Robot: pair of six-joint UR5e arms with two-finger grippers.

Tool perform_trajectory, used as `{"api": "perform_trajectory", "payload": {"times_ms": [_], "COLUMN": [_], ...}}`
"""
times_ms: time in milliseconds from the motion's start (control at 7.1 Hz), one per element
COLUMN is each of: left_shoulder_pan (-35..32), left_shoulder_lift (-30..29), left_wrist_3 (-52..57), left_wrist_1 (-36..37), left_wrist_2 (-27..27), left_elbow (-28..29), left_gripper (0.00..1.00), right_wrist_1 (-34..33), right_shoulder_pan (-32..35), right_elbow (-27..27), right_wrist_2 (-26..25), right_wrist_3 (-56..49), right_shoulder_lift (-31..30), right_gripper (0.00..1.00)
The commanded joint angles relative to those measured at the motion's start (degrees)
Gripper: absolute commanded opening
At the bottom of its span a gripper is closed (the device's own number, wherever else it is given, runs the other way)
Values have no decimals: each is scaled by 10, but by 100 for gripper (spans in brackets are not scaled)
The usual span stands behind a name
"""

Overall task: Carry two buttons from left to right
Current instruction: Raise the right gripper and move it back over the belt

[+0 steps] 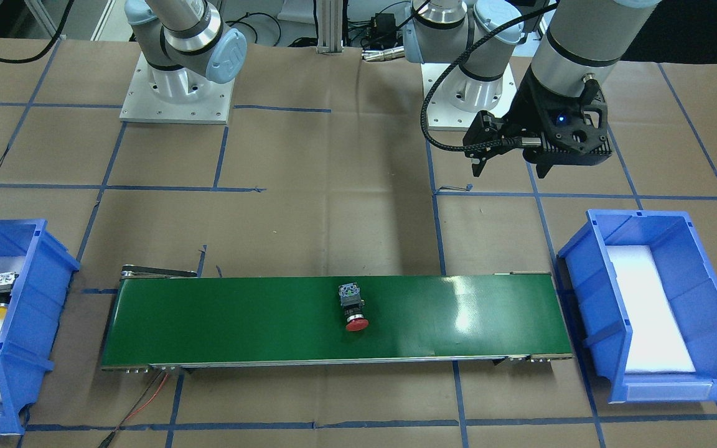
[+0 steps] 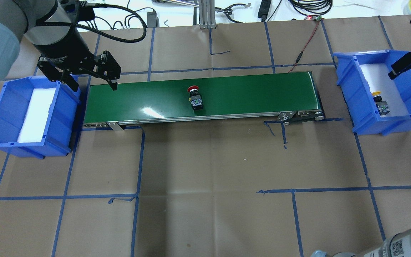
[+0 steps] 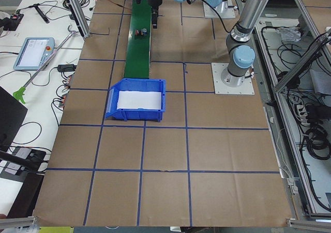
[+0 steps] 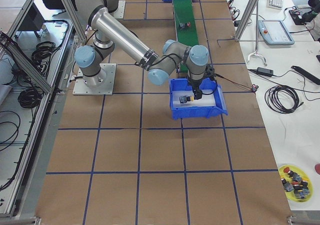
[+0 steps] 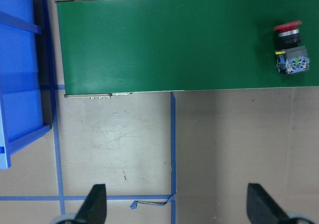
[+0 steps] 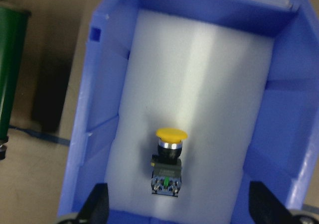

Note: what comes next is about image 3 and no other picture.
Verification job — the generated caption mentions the black power adapter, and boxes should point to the black power adapter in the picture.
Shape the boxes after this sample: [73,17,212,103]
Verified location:
[57,64,77,72]

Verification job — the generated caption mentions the black braided cable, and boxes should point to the black braided cable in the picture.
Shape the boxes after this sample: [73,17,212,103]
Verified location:
[196,0,238,34]

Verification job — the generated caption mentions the red push button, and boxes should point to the red push button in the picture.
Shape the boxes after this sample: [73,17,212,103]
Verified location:
[135,28,148,38]

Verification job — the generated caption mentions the blue bin left side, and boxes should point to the blue bin left side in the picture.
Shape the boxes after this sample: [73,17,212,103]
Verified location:
[105,78,166,122]

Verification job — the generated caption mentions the green conveyor belt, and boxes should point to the green conveyor belt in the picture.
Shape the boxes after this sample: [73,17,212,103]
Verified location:
[124,0,152,79]

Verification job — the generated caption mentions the aluminium frame post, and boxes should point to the aluminium frame post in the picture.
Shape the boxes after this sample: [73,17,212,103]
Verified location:
[65,0,91,38]

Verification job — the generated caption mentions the blue teach pendant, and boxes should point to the blue teach pendant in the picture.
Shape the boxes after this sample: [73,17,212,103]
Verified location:
[13,37,55,71]

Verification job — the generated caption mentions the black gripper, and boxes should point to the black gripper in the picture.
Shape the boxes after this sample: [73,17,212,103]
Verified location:
[147,0,162,28]

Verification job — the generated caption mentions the green handled reacher tool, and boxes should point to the green handled reacher tool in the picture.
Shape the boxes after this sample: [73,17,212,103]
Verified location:
[13,27,78,104]

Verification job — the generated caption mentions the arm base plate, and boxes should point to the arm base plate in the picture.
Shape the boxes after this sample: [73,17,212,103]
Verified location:
[203,0,236,19]
[211,63,254,95]

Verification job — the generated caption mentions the red black conveyor wires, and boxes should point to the red black conveyor wires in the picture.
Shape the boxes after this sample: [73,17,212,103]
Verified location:
[94,0,133,11]

